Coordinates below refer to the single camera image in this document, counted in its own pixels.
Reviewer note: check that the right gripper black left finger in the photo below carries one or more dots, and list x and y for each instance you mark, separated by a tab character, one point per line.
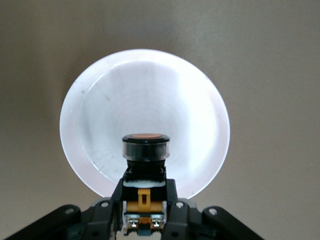
105	220

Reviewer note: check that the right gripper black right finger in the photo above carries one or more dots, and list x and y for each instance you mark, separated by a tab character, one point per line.
180	220

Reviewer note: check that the orange push button switch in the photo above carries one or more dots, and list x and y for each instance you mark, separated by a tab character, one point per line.
146	147

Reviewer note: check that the pink round plate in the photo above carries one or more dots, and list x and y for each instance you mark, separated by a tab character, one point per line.
145	95

